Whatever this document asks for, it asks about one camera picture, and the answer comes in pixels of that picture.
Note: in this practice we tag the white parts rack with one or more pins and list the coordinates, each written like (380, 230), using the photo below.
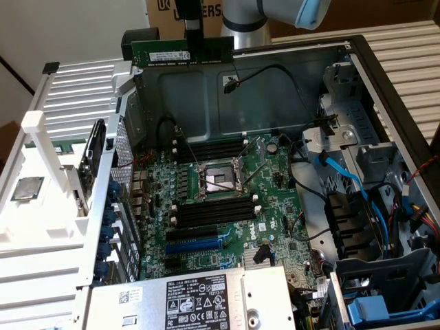
(38, 220)

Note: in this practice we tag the plain brown cardboard box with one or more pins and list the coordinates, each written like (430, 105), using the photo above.
(361, 13)

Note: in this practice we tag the silver power supply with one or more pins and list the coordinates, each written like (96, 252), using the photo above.
(137, 306)

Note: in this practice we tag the silver USB port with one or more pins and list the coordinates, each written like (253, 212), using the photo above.
(140, 211)
(139, 202)

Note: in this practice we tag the silver coin battery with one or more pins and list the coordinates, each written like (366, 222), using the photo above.
(273, 148)

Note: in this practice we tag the silver CPU socket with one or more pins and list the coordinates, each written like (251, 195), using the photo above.
(220, 175)

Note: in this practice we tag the black end cap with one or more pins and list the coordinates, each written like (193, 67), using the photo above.
(51, 67)

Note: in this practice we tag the tall silver port stack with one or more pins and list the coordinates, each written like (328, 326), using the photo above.
(140, 176)
(139, 190)

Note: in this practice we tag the silver finned heat sink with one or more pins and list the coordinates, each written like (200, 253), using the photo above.
(247, 258)

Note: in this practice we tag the long black expansion slot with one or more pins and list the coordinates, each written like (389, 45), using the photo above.
(192, 233)

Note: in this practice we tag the blue plastic disk caddy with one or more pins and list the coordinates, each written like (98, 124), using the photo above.
(368, 309)

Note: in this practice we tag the blue card retention clip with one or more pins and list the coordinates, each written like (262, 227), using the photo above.
(103, 269)
(107, 233)
(104, 251)
(114, 189)
(109, 214)

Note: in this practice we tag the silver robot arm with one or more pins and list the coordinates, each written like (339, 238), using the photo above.
(244, 24)

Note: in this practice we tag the thin steel locking lever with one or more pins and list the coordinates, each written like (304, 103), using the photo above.
(187, 148)
(223, 185)

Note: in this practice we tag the open grey PC case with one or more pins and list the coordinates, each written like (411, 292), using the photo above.
(192, 103)

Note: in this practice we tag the green RAM stick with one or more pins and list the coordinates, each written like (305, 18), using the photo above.
(158, 51)
(68, 148)

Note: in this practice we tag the short black expansion slot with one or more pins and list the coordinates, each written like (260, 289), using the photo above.
(172, 264)

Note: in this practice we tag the graphics card with metal bracket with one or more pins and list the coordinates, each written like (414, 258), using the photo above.
(94, 144)

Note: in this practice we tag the silver CPU chip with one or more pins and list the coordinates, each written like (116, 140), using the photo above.
(27, 189)

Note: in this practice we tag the black expansion slot blue latch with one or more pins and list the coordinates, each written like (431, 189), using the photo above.
(224, 265)

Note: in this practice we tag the black plastic bracket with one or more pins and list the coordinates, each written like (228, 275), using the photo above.
(347, 220)

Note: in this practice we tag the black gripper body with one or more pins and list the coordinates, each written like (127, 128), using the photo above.
(189, 8)

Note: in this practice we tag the green Dell motherboard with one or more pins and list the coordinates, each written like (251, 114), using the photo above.
(278, 213)

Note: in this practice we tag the black box device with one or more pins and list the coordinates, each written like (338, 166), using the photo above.
(137, 34)

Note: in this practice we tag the grey metal disk bay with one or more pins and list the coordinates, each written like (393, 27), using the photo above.
(378, 271)

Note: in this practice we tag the silver metal drive bracket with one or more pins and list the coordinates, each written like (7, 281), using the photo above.
(343, 137)

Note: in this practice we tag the printed brown cardboard box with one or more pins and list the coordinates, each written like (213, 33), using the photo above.
(161, 13)

